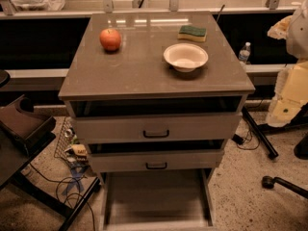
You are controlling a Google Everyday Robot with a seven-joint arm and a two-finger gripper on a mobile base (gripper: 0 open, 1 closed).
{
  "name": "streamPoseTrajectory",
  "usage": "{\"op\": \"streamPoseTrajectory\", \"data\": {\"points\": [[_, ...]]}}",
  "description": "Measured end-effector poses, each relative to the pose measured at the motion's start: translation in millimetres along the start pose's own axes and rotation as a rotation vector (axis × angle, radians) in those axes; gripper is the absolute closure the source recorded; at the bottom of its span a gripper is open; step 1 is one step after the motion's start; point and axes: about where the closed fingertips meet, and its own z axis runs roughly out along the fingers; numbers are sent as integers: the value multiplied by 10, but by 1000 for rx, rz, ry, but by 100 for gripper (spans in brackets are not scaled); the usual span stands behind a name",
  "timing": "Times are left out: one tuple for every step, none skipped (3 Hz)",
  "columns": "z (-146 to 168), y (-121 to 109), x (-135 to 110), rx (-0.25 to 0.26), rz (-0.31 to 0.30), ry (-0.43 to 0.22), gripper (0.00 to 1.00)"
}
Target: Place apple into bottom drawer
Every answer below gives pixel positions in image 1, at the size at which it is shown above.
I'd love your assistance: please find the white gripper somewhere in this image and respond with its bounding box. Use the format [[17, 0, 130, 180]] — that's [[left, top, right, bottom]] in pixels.
[[266, 62, 308, 127]]

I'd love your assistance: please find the wire mesh basket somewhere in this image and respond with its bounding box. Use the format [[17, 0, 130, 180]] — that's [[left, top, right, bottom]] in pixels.
[[54, 117, 75, 160]]

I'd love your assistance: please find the black chair leg caster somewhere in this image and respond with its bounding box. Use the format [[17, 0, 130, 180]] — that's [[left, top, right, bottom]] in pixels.
[[261, 176, 308, 199]]

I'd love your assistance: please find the grey drawer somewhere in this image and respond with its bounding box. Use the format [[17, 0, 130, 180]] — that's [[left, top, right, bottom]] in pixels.
[[71, 113, 242, 143], [89, 150, 224, 172]]

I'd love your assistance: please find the black metal stand leg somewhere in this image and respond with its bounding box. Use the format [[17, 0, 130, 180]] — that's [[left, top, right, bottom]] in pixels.
[[242, 107, 278, 160]]

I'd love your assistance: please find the open bottom drawer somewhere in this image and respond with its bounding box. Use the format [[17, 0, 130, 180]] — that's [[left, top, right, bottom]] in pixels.
[[99, 169, 217, 231]]

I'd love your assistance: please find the middle grey drawer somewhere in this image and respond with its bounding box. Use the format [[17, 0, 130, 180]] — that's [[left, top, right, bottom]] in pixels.
[[89, 150, 224, 172]]

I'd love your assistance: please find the dark brown side table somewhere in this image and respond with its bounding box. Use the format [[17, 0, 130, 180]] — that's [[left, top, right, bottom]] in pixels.
[[0, 95, 99, 231]]

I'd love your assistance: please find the grey drawer cabinet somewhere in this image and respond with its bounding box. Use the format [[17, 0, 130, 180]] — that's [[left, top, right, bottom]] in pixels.
[[58, 11, 256, 185]]

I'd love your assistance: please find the clear water bottle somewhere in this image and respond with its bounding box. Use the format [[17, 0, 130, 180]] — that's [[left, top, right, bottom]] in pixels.
[[239, 42, 251, 64]]

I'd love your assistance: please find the red apple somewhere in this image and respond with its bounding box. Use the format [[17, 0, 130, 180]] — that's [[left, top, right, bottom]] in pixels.
[[99, 28, 121, 51]]

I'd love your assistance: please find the white bowl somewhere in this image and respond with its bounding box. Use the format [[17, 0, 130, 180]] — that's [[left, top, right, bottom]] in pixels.
[[163, 43, 209, 72]]

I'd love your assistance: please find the top grey drawer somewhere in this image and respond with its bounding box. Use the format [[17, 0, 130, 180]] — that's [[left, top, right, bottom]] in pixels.
[[71, 113, 242, 143]]

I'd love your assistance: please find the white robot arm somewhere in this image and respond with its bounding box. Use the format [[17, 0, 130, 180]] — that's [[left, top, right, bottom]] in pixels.
[[266, 0, 308, 127]]

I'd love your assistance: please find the black floor cable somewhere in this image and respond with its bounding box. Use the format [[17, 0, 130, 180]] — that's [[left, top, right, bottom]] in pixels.
[[28, 162, 96, 231]]

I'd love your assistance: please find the green yellow sponge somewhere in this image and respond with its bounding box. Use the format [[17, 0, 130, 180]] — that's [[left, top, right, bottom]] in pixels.
[[177, 25, 207, 42]]

